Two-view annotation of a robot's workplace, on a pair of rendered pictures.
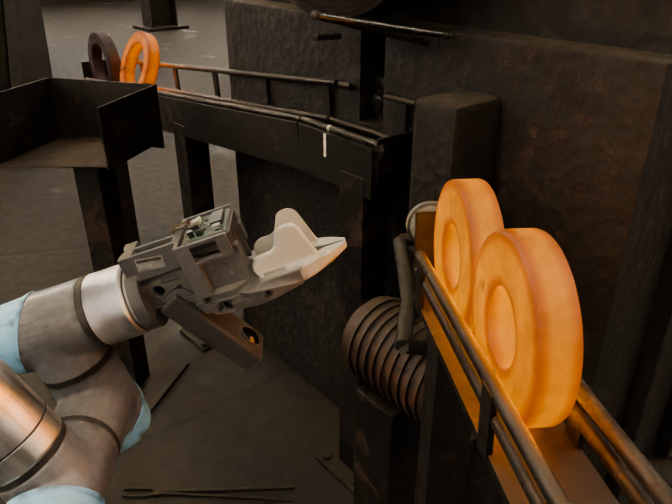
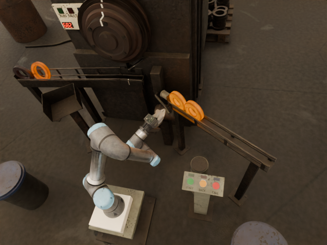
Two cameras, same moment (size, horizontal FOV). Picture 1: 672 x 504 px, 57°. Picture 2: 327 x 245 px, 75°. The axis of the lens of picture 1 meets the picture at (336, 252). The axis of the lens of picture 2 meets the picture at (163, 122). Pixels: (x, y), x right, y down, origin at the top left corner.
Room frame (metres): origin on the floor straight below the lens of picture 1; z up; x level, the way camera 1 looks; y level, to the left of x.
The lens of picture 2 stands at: (-0.27, 0.47, 1.86)
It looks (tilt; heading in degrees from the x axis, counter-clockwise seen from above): 53 degrees down; 331
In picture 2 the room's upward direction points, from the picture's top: 11 degrees counter-clockwise
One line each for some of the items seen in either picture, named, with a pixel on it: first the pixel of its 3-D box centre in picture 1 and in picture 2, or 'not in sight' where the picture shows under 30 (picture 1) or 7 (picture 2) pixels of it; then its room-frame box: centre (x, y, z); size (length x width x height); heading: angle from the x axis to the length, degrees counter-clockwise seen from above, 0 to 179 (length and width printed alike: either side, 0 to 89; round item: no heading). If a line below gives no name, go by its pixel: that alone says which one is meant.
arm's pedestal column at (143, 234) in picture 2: not in sight; (123, 214); (0.37, 0.64, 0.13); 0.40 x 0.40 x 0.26; 40
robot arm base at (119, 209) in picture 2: not in sight; (112, 204); (0.37, 0.64, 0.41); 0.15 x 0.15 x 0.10
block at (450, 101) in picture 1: (452, 178); (158, 80); (0.86, -0.17, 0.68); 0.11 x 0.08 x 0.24; 129
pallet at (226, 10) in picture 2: not in sight; (190, 11); (2.13, -1.65, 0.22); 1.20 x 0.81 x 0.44; 37
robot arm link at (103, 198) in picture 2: not in sight; (105, 199); (0.38, 0.64, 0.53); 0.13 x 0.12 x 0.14; 4
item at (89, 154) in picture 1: (101, 252); (78, 123); (1.24, 0.53, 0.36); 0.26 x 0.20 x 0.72; 74
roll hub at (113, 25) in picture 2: not in sight; (109, 40); (0.97, 0.06, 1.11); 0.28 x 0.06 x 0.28; 39
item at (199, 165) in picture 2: not in sight; (198, 178); (0.17, 0.03, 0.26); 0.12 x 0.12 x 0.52
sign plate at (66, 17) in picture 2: not in sight; (74, 17); (1.36, 0.12, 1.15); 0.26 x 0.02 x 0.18; 39
